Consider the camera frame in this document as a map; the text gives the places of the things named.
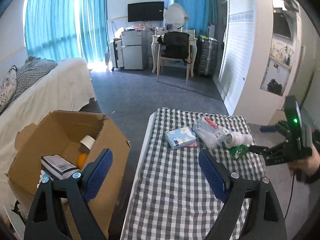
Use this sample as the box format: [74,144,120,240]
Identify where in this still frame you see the green snack packet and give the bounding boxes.
[229,145,249,160]

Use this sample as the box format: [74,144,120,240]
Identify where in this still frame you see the white lint shaver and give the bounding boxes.
[224,132,253,148]

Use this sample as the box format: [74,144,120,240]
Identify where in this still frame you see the clear cotton swab jar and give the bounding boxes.
[192,116,229,150]

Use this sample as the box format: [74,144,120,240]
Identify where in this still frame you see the blue tissue pack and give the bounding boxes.
[165,126,197,150]

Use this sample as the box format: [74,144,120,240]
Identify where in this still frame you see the orange fruit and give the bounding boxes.
[76,153,88,169]

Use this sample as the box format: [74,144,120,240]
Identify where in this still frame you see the cardboard box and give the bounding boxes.
[7,111,130,236]

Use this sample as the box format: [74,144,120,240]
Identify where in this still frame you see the person right hand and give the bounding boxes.
[287,145,320,176]

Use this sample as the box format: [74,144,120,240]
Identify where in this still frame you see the checkered tablecloth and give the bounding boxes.
[120,107,267,240]

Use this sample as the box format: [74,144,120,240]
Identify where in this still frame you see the dark drawer tower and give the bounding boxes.
[195,36,218,76]

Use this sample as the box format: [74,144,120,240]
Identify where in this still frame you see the white louvered wardrobe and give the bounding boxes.
[214,0,302,125]

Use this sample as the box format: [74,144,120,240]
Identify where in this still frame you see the white vanity desk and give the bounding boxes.
[151,28,197,77]

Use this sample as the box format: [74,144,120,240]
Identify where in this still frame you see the wooden chair with black bag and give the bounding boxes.
[156,31,192,84]

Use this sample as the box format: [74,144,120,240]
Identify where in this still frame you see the white covered sofa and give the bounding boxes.
[1,58,95,209]

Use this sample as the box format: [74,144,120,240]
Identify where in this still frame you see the floral pillow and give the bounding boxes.
[0,65,17,112]

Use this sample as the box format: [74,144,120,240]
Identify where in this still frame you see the grey checked blanket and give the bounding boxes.
[9,56,58,104]

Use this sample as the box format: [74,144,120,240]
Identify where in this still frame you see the round vanity mirror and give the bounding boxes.
[163,3,188,31]

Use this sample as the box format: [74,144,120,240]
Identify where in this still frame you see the silver mini fridge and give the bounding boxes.
[121,29,148,70]

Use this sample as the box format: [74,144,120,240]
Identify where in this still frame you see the black television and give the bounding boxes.
[127,1,164,22]

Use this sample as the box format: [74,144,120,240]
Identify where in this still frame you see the blue curtains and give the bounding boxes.
[24,0,109,63]

